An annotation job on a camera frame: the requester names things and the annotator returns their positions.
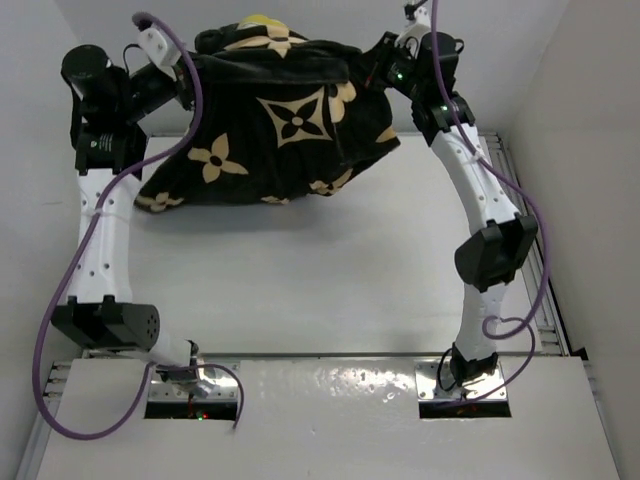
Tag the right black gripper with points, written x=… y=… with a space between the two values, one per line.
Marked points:
x=377 y=59

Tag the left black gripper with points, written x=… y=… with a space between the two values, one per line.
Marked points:
x=182 y=86

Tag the black floral pillowcase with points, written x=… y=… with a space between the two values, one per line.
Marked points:
x=284 y=117

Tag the cream yellow pillow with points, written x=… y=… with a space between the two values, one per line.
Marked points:
x=260 y=20

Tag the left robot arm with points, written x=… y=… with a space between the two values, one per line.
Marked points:
x=95 y=307

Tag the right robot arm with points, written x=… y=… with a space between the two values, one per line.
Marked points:
x=500 y=235

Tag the white front cover board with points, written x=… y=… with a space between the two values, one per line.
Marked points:
x=349 y=419

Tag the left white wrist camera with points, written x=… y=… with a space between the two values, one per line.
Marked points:
x=157 y=44

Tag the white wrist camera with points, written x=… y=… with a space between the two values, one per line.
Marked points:
x=157 y=44
x=418 y=24

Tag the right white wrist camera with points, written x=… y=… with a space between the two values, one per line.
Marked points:
x=418 y=24

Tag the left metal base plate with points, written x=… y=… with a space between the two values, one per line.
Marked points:
x=210 y=383

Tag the metal base plate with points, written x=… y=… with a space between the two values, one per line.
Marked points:
x=434 y=388
x=210 y=383

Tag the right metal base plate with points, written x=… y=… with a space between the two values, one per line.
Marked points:
x=434 y=388

